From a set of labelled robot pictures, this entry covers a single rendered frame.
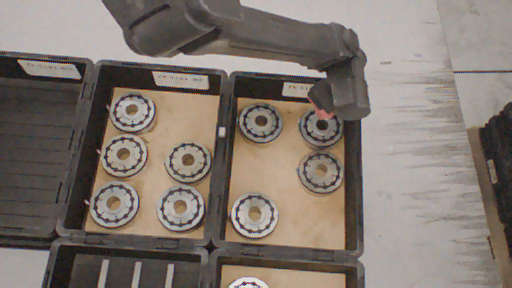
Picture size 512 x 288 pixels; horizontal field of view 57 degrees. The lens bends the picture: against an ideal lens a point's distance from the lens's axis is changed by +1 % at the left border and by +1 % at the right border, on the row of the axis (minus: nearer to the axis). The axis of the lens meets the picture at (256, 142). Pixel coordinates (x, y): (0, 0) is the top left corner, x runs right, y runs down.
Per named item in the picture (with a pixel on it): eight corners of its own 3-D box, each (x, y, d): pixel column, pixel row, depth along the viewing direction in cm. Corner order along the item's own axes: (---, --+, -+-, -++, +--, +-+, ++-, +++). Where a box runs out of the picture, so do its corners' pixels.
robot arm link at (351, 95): (347, 23, 77) (302, 43, 81) (355, 85, 72) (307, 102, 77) (377, 54, 86) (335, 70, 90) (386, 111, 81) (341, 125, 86)
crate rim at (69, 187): (98, 63, 108) (95, 58, 106) (229, 74, 108) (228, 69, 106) (57, 238, 92) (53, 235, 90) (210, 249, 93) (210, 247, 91)
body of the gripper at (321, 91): (367, 91, 95) (377, 72, 88) (327, 116, 92) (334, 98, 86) (347, 68, 97) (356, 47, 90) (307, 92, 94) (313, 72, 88)
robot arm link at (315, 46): (189, -37, 44) (116, 11, 50) (205, 21, 43) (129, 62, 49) (358, 21, 80) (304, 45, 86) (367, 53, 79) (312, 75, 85)
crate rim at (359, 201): (229, 74, 108) (229, 69, 106) (358, 85, 109) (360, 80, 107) (210, 249, 93) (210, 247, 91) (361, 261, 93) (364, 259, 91)
